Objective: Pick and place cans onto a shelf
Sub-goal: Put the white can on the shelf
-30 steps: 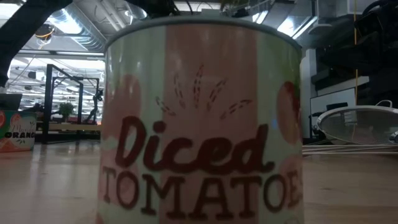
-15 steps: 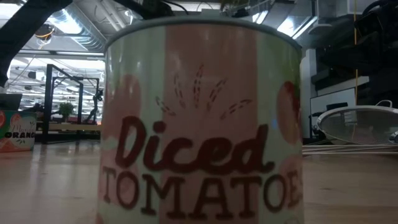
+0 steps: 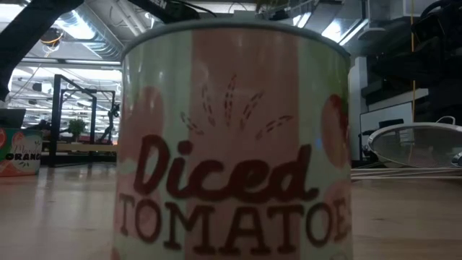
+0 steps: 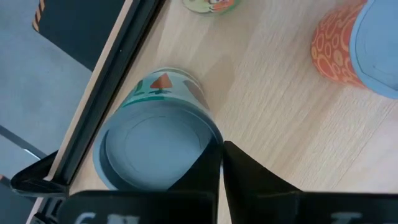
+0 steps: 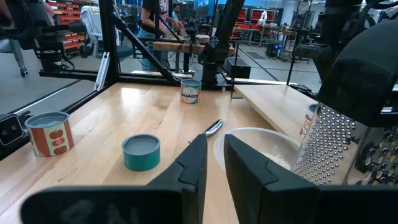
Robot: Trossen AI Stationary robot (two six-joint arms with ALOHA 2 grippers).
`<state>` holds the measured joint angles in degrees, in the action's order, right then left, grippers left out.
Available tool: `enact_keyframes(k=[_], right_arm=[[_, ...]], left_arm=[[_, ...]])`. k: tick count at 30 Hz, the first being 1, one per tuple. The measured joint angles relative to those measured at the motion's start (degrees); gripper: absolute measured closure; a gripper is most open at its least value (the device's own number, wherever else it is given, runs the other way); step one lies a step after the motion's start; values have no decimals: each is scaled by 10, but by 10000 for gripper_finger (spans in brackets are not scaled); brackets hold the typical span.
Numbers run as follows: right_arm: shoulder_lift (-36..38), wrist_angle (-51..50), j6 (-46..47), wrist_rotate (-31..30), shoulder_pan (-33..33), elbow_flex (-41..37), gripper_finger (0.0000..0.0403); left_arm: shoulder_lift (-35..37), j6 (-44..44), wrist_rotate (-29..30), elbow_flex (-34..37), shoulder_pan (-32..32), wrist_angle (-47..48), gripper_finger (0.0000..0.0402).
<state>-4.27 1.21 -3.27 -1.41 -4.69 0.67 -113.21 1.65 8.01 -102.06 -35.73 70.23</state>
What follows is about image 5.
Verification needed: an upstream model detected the diced tomatoes can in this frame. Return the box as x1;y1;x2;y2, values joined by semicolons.
24;111;75;158

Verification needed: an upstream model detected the wooden workbench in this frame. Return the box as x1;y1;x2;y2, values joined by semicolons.
152;33;236;57

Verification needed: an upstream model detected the chrome utensil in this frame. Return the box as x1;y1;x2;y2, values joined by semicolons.
187;118;224;145

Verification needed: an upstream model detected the oranges can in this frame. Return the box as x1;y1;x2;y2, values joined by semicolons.
180;78;202;105

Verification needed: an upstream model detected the red bin storage shelf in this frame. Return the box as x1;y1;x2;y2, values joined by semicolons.
231;11;266;32
46;0;86;52

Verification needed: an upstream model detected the black metal rig frame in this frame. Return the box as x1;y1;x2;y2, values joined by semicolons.
39;0;237;94

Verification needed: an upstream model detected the grey office chair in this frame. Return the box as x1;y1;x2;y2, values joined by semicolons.
0;37;29;78

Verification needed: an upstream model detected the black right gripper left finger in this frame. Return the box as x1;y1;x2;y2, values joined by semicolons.
20;133;208;224

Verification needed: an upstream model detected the black box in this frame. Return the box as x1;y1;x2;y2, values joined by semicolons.
226;57;252;79

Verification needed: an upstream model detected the wooden shelf board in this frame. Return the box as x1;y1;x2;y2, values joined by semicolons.
233;83;320;142

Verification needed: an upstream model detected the metal box grater black handle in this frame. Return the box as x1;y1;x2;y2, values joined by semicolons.
292;18;398;187

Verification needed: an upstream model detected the white office chair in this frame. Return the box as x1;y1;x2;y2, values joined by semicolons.
80;5;134;59

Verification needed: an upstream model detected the clear plastic bowl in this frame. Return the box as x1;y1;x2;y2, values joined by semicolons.
213;126;302;171

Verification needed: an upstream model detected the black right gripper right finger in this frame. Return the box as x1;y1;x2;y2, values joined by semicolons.
223;133;398;224

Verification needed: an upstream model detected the person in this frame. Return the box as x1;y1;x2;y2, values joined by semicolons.
172;2;182;21
136;0;187;72

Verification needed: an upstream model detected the teal tuna fish can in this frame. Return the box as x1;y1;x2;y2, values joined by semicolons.
121;133;162;172

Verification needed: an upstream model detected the silver aluminium profile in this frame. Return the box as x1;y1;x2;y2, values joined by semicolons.
93;51;111;92

